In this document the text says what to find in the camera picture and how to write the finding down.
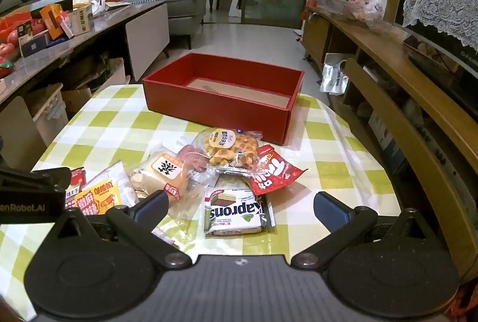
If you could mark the vacuum-packed sausage packet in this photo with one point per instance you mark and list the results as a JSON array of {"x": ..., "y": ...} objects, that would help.
[{"x": 192, "y": 159}]

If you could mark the dark blue box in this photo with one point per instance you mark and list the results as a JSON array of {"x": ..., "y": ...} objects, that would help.
[{"x": 33, "y": 41}]

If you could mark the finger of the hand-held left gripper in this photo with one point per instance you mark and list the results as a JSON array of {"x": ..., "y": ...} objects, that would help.
[{"x": 37, "y": 178}]

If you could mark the orange box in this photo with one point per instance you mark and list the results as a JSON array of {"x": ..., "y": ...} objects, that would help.
[{"x": 50, "y": 19}]

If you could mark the red cardboard box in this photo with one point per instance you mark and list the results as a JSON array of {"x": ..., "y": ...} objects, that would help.
[{"x": 224, "y": 116}]

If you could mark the bread packet with orange label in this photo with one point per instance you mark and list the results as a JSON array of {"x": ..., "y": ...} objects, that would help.
[{"x": 164, "y": 168}]

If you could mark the beige storage bin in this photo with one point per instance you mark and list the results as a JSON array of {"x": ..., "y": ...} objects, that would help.
[{"x": 48, "y": 112}]

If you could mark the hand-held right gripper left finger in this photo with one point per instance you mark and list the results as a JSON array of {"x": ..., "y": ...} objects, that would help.
[{"x": 155, "y": 202}]

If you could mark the white wafer packet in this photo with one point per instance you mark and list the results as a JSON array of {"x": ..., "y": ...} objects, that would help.
[{"x": 231, "y": 211}]

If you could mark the dark snack packet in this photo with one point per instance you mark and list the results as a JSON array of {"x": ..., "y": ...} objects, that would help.
[{"x": 268, "y": 213}]

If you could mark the white packet with yellow-red label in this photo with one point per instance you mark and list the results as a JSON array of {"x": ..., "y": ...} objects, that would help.
[{"x": 101, "y": 195}]

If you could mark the red apple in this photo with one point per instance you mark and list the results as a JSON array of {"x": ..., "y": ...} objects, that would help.
[
  {"x": 7, "y": 50},
  {"x": 13, "y": 35}
]

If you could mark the white and green carton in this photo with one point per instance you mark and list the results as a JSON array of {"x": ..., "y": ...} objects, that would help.
[{"x": 83, "y": 21}]

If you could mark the white and orange carton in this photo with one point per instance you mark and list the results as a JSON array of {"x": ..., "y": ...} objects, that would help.
[{"x": 65, "y": 23}]

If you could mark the clear waffle packet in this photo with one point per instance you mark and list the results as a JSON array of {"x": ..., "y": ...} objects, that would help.
[{"x": 231, "y": 148}]

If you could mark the black television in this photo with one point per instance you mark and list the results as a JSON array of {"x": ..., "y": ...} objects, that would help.
[{"x": 440, "y": 53}]

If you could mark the grey sideboard with white doors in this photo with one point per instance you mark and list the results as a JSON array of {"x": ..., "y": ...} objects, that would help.
[{"x": 147, "y": 41}]

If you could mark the brown cardboard box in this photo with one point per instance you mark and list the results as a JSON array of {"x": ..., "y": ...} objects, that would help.
[{"x": 78, "y": 97}]

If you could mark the red plastic bag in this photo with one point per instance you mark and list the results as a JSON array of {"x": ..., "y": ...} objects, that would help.
[{"x": 15, "y": 23}]

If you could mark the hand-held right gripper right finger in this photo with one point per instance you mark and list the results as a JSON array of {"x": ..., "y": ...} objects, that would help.
[{"x": 328, "y": 211}]

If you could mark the red printed bag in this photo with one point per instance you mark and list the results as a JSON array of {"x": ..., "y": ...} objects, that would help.
[{"x": 3, "y": 69}]

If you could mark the silver foil bag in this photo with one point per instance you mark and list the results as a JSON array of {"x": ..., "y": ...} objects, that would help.
[{"x": 332, "y": 77}]

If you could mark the clear plastic bag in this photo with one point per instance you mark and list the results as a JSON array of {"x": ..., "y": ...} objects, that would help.
[{"x": 373, "y": 10}]

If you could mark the grey sofa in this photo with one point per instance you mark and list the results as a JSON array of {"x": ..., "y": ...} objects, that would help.
[{"x": 185, "y": 15}]

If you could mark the red gummy candy packet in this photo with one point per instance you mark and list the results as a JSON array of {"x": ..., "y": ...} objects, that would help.
[{"x": 272, "y": 172}]

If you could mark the white and red snack packet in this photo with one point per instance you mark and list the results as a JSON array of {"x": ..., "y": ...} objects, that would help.
[{"x": 76, "y": 178}]

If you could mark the brown wooden sideboard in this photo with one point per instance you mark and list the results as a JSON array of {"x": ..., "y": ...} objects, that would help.
[{"x": 377, "y": 41}]

